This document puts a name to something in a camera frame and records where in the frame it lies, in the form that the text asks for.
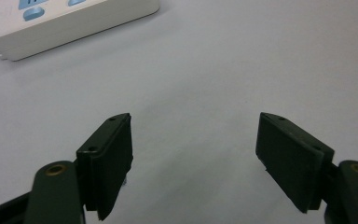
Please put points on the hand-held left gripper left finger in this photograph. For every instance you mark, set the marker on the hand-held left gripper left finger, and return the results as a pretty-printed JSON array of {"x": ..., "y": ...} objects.
[{"x": 105, "y": 165}]

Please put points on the white power strip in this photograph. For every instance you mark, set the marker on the white power strip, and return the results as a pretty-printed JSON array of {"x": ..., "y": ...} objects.
[{"x": 59, "y": 26}]

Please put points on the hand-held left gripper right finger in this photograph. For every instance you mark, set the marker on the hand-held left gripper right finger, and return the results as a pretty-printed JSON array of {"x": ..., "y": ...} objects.
[{"x": 292, "y": 161}]

